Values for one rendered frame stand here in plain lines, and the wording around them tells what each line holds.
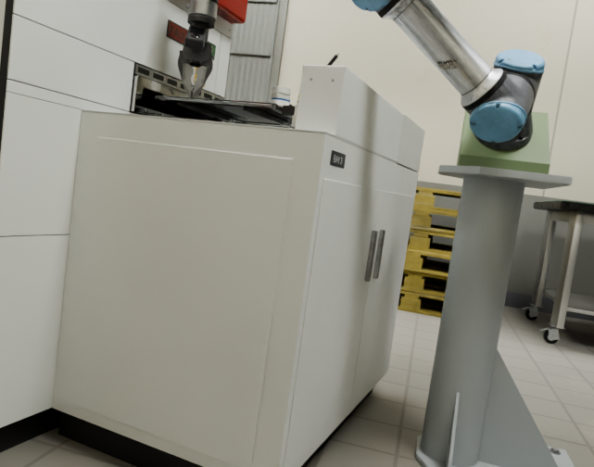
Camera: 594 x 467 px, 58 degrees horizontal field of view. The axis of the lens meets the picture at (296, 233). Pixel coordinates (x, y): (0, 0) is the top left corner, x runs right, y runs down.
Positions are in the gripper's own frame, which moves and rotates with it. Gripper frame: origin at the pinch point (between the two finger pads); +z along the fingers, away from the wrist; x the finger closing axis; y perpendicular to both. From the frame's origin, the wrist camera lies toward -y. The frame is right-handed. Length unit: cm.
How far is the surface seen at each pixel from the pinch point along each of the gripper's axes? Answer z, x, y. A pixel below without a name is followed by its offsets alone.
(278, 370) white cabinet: 58, -28, -42
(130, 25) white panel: -14.6, 17.3, -1.5
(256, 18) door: -119, -10, 334
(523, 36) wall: -119, -217, 262
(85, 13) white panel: -12.6, 24.5, -14.3
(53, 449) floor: 91, 21, -18
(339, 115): 5, -34, -38
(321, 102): 2.8, -30.0, -36.2
